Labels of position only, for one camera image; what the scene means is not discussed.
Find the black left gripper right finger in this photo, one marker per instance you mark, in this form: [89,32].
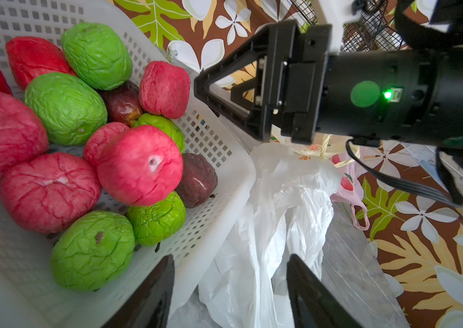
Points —
[311,302]

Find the white plastic bag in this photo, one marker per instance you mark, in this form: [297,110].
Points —
[289,212]

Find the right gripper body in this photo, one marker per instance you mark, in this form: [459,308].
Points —
[368,96]

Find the green apple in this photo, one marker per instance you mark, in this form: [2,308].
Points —
[156,223]
[166,125]
[94,251]
[97,55]
[70,110]

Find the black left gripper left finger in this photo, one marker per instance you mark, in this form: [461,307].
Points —
[149,306]

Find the pink apple-print plastic bag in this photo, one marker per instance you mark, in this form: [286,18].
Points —
[350,190]

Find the yellow orange-print plastic bag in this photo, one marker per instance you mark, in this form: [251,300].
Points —
[324,146]

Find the black wire wall basket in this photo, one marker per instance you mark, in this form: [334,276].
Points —
[356,25]

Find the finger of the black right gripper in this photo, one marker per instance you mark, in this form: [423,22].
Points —
[253,50]
[253,119]

